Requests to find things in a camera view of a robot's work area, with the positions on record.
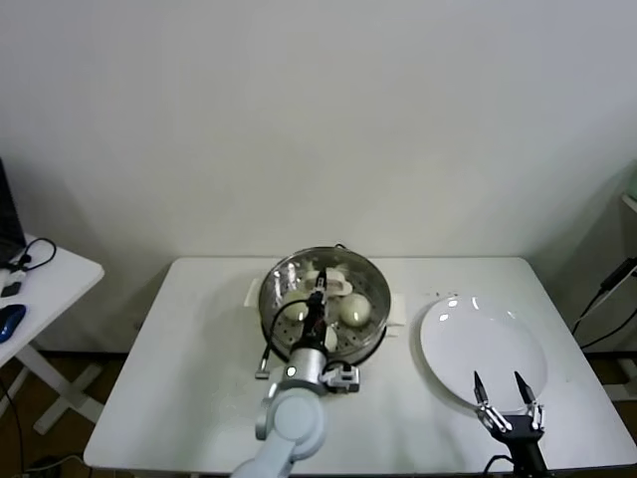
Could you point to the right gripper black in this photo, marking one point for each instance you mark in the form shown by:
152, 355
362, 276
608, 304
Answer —
520, 440

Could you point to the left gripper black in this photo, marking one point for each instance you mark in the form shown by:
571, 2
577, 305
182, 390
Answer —
313, 326

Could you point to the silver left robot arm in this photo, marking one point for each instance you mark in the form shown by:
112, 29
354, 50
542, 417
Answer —
293, 423

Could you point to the stainless steel steamer basket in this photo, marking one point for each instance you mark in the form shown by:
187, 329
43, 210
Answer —
398, 309

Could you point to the white round plate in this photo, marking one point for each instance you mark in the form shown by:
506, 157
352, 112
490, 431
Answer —
483, 348
415, 348

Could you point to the white shelf board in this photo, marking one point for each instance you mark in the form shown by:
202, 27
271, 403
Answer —
629, 203

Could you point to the white side table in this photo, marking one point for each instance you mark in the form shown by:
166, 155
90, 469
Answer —
60, 279

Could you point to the small black device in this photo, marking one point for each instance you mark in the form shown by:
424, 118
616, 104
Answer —
12, 289

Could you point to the blue computer mouse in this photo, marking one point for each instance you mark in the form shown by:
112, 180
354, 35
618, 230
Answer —
11, 321

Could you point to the black laptop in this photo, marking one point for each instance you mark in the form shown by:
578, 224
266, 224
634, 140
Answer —
10, 214

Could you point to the white furniture leg frame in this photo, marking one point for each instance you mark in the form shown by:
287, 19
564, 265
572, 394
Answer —
627, 393

